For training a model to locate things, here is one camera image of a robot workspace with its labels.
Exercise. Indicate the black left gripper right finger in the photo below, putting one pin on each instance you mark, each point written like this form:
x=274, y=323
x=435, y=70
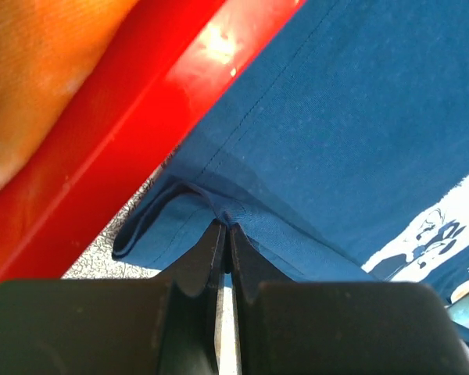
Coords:
x=286, y=327

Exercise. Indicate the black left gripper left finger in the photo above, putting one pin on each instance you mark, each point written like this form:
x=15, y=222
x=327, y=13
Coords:
x=161, y=325

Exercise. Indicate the dark blue t shirt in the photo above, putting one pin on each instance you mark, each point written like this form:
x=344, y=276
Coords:
x=342, y=152

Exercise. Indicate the floral patterned table mat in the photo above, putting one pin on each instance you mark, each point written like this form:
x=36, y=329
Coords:
x=96, y=263

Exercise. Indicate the red plastic tray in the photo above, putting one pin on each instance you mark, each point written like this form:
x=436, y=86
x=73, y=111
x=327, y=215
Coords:
x=167, y=65

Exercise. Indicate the orange white patterned shirt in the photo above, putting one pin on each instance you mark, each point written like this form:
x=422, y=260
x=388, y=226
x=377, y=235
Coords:
x=47, y=50

